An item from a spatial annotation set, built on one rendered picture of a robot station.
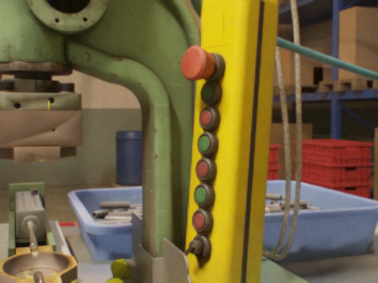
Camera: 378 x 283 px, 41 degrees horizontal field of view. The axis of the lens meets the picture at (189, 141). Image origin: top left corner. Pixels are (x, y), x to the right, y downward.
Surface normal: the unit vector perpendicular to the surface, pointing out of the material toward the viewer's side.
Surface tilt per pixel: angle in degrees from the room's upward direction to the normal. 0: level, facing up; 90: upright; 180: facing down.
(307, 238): 100
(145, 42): 90
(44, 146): 90
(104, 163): 90
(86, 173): 90
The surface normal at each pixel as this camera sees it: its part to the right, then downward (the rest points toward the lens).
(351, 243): 0.31, 0.22
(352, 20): -0.95, 0.02
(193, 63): -0.72, -0.04
